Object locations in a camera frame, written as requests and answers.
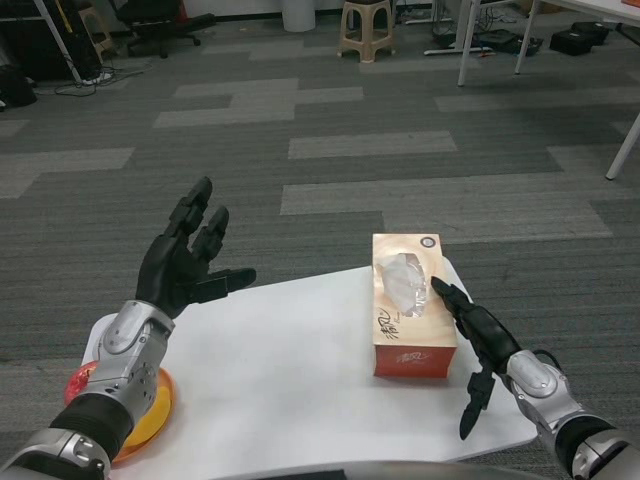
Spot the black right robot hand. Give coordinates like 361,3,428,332
430,277,521,442

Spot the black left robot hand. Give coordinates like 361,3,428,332
135,175,258,320

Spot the white plant pot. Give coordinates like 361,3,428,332
281,0,317,34

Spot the beige plastic stool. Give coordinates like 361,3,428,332
337,0,396,65

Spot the white desk with monitor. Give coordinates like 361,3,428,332
29,0,84,84

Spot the red apple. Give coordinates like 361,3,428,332
66,362,101,407

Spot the orange plastic plate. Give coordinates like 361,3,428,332
112,367,177,461

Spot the white standing desk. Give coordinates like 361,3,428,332
423,0,481,56

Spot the large white table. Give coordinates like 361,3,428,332
457,0,640,181

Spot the black trash bin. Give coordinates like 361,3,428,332
0,64,39,114

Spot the black cabinet under desk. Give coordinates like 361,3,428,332
0,0,99,84

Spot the small beige stool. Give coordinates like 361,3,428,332
77,7,115,64

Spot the black office chair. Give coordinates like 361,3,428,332
115,0,217,60

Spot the orange beige tissue box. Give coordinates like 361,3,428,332
370,232,459,379

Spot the black hard case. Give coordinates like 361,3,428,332
548,22,611,54

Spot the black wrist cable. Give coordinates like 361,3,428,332
532,348,564,374

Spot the black equipment bag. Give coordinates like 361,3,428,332
472,28,544,56

